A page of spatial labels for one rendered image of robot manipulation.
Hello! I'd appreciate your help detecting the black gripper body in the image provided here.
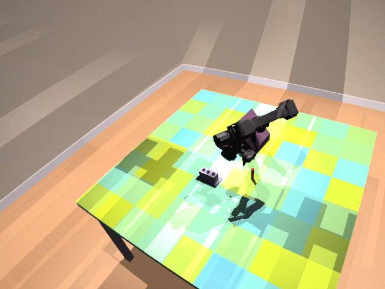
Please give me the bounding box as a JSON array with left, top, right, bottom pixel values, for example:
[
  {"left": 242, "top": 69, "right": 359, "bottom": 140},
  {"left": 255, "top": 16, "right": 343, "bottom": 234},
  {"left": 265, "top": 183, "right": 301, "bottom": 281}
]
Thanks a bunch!
[{"left": 219, "top": 141, "right": 256, "bottom": 163}]

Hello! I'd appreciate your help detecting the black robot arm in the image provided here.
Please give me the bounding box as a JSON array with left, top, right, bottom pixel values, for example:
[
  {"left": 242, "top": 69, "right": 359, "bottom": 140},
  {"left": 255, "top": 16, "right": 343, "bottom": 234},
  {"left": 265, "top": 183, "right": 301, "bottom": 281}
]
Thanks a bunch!
[{"left": 213, "top": 99, "right": 299, "bottom": 161}]

